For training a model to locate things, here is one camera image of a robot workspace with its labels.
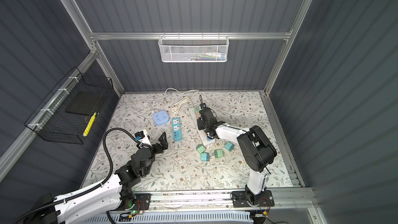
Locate light blue round socket hub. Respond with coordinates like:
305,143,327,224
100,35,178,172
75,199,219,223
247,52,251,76
152,110,170,126

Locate teal tower power strip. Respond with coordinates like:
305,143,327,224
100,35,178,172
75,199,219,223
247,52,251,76
172,118,182,142

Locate white wire mesh basket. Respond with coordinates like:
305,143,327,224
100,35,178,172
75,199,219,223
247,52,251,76
158,36,230,63

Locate yellow marker pen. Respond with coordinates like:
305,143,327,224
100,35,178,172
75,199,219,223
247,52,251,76
83,113,97,137

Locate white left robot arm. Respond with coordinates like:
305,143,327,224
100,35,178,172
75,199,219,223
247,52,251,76
14,129,169,224

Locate teal charger plug front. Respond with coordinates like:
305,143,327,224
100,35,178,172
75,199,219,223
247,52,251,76
201,152,210,162

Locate white bundled power cables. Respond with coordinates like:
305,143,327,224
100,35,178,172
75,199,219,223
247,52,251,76
142,88,200,117

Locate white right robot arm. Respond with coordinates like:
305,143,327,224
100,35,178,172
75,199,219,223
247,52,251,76
197,103,277,204

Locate teal charger plug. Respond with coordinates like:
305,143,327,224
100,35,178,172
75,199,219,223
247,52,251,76
201,152,210,162
224,142,235,152

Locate green charger plug front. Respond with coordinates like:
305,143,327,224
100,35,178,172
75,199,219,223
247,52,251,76
214,149,224,158

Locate black wire wall basket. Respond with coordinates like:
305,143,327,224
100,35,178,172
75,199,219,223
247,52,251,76
24,67,114,145

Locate white multicolour power strip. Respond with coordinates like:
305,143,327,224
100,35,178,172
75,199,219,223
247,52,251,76
189,107,216,148

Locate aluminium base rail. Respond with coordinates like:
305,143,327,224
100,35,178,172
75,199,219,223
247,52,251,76
140,187,319,214

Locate black corrugated cable conduit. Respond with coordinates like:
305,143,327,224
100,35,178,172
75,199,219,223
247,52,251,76
12,127,141,224

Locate teal charger plug right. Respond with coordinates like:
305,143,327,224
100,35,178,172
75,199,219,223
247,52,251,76
224,142,235,152

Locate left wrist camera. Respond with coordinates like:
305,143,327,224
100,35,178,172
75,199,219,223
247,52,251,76
134,129,151,146

